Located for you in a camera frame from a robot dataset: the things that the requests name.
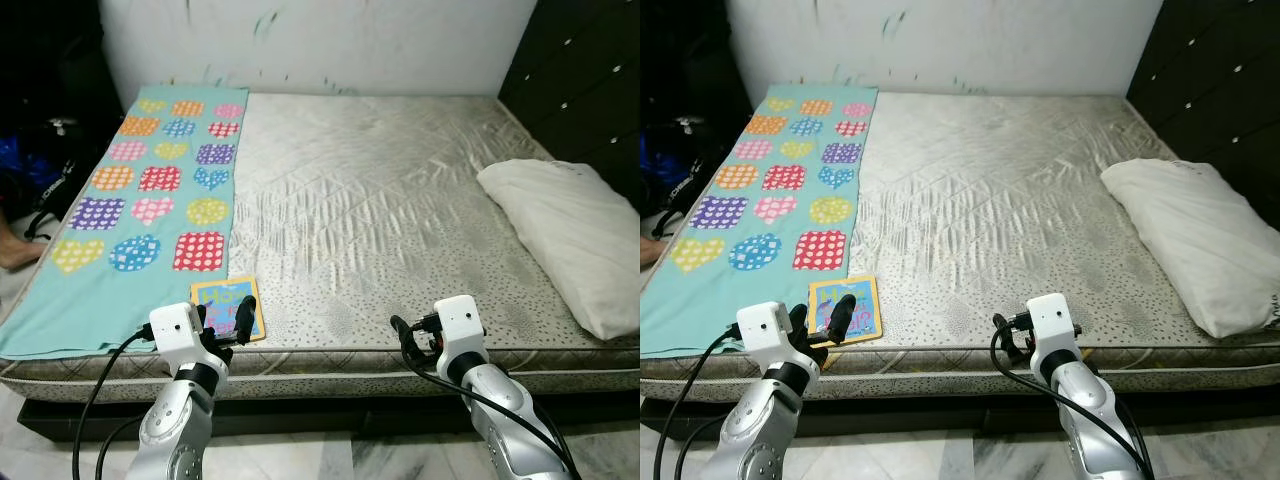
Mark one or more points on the blue bag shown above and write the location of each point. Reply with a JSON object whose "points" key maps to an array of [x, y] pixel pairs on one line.
{"points": [[25, 165], [660, 162]]}

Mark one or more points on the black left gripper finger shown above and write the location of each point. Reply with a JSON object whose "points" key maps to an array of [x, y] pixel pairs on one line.
{"points": [[842, 318], [800, 322], [205, 320], [245, 318]]}

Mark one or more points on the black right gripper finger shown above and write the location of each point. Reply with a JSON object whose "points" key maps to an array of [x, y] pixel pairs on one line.
{"points": [[402, 332], [1002, 330]]}

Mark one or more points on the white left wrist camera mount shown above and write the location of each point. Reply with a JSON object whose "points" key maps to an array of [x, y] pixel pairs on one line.
{"points": [[177, 332], [764, 330]]}

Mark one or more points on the yellow-edged blue children's book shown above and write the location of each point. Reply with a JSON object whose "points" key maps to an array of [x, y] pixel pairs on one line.
{"points": [[225, 295], [868, 300]]}

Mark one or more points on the dark wardrobe with small knobs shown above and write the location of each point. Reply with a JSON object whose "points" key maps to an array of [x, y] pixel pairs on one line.
{"points": [[580, 90], [1210, 90]]}

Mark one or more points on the black bed frame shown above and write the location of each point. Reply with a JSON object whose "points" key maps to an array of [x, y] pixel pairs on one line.
{"points": [[300, 415], [950, 418]]}

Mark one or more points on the black bag with white print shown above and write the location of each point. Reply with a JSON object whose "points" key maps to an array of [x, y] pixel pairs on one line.
{"points": [[695, 180], [70, 180]]}

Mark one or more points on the seated person in black shorts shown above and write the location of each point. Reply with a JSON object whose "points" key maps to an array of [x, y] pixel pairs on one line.
{"points": [[650, 250], [20, 248]]}

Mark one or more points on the grey quilted spotted mattress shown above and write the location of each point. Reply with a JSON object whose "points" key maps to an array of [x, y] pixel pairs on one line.
{"points": [[370, 200], [990, 200]]}

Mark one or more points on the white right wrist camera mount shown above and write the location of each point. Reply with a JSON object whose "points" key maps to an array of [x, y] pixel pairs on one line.
{"points": [[1050, 320], [460, 322]]}

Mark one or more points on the white pillow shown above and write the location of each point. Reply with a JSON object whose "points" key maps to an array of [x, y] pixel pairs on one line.
{"points": [[1200, 235], [570, 240]]}

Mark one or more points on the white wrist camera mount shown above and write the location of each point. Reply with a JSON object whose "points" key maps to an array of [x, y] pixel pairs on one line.
{"points": [[460, 322], [1050, 320], [764, 330], [177, 332]]}

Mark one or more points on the turquoise blanket with colourful shapes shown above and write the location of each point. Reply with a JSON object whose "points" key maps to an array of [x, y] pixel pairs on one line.
{"points": [[60, 300], [690, 300]]}

